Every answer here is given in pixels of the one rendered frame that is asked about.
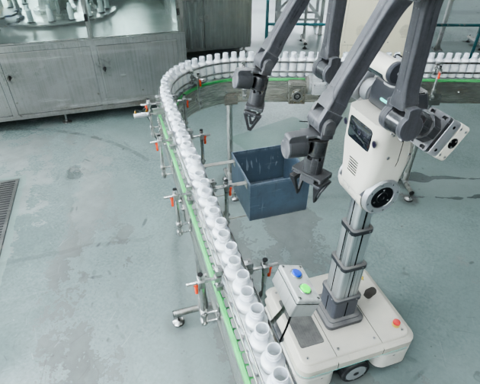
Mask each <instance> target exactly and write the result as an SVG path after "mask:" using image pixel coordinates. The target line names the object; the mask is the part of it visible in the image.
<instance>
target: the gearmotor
mask: <svg viewBox="0 0 480 384"><path fill-rule="evenodd" d="M326 84H327V83H326V82H322V80H321V79H320V78H317V77H316V76H315V75H308V76H306V79H305V80H304V79H290V80H288V89H287V99H288V104H305V99H306V94H312V95H319V96H318V97H320V96H321V94H322V92H323V91H324V90H325V89H326V88H327V87H328V85H326Z"/></svg>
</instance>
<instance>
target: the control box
mask: <svg viewBox="0 0 480 384"><path fill-rule="evenodd" d="M293 269H298V270H300V271H301V273H302V276H301V277H296V276H294V275H293V273H292V270H293ZM272 281H273V283H274V286H275V288H276V290H277V292H278V294H279V296H280V298H281V300H282V302H283V307H282V309H281V310H280V311H279V312H278V313H277V314H276V315H275V316H274V317H273V318H272V319H271V320H270V322H271V324H272V325H273V324H274V323H275V322H276V321H277V320H278V318H279V317H280V316H281V315H282V314H283V313H284V312H285V311H287V313H288V315H289V319H288V322H287V324H286V327H285V329H284V331H283V333H282V335H281V337H280V340H279V342H281V341H282V339H283V336H284V335H285V333H286V330H287V328H288V325H289V323H290V319H291V318H292V317H293V316H312V314H313V313H314V311H315V310H316V309H317V307H318V304H319V303H320V302H321V298H320V297H319V295H318V294H317V292H316V290H315V288H314V286H313V285H312V283H311V281H310V279H309V278H308V276H307V275H306V272H305V271H304V270H303V268H302V266H301V265H280V266H279V268H278V270H277V272H276V273H275V275H274V278H273V279H272ZM302 284H307V285H308V286H309V287H310V289H311V290H310V292H309V293H305V292H303V291H302V290H301V288H300V286H301V285H302Z"/></svg>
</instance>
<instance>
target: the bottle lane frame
mask: <svg viewBox="0 0 480 384"><path fill-rule="evenodd" d="M159 121H160V124H161V127H162V135H163V139H168V134H167V131H166V129H165V125H164V123H163V120H162V117H161V116H159ZM169 144H170V143H169V142H164V144H163V146H164V149H165V153H166V155H167V159H168V163H169V166H170V165H171V160H172V161H173V166H171V167H170V169H171V173H172V167H173V169H174V174H172V176H173V178H174V183H175V186H176V188H177V191H178V194H182V193H186V192H185V191H186V188H185V186H184V185H185V184H184V182H183V179H182V177H181V175H182V174H181V173H180V171H181V170H179V167H178V164H177V161H176V158H175V156H174V152H173V151H174V150H173V149H170V147H169ZM179 198H180V197H179ZM181 198H182V201H183V204H184V211H185V218H186V221H187V222H189V216H190V219H191V223H189V224H187V225H188V228H189V230H190V224H191V226H192V231H190V236H191V238H192V241H193V244H194V248H195V251H196V254H197V258H198V261H199V264H200V268H201V271H202V273H203V278H204V279H206V278H211V277H213V275H214V274H215V272H214V271H213V268H212V264H211V263H210V259H209V257H210V256H208V254H207V251H206V250H207V249H208V248H206V247H205V244H204V241H203V238H202V235H201V233H200V229H202V228H199V226H198V224H197V223H198V222H197V220H196V216H195V215H194V210H193V208H192V206H191V205H193V204H190V205H188V202H187V201H186V199H187V196H182V197H181ZM214 283H215V281H211V282H208V283H205V284H206V288H207V291H208V293H209V296H210V301H211V303H212V307H213V310H216V305H217V303H219V317H220V321H219V320H217V324H218V326H219V330H220V334H221V336H222V341H223V343H224V346H225V349H226V353H227V356H228V359H229V363H230V366H231V369H232V373H233V376H234V379H235V383H236V384H251V379H253V378H254V377H249V375H248V371H247V369H246V366H248V365H249V364H245V362H244V360H243V357H242V354H243V353H244V351H240V348H239V346H238V342H239V341H240V340H237V339H236V337H235V333H234V330H235V329H236V328H232V324H231V322H230V320H231V319H232V318H230V317H229V315H228V312H227V309H229V308H226V306H225V303H224V301H223V300H224V299H226V298H223V297H222V294H221V292H220V291H216V287H215V286H214V285H213V284H214Z"/></svg>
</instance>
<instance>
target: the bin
mask: <svg viewBox="0 0 480 384"><path fill-rule="evenodd" d="M231 155H232V160H229V161H224V162H215V163H210V164H205V165H204V167H205V168H207V167H212V166H217V165H226V164H231V163H232V183H231V184H237V187H233V189H234V191H235V192H234V193H232V194H236V195H237V197H238V199H239V201H240V203H241V205H242V207H243V209H244V211H245V213H246V215H244V216H247V217H248V219H249V221H252V220H256V219H263V218H267V217H271V216H278V215H282V214H286V213H293V212H296V211H300V210H306V206H307V200H308V194H309V184H308V183H306V182H305V181H303V183H302V187H301V189H300V192H299V193H296V191H295V187H294V185H293V182H292V181H291V179H290V173H291V172H293V171H294V170H293V171H292V166H293V165H295V164H296V163H298V162H300V160H299V159H298V158H284V157H283V155H282V152H281V145H276V146H267V147H262V148H256V149H247V150H242V151H237V152H231ZM229 185H230V184H229ZM244 216H236V217H232V218H229V219H236V218H240V217H244Z"/></svg>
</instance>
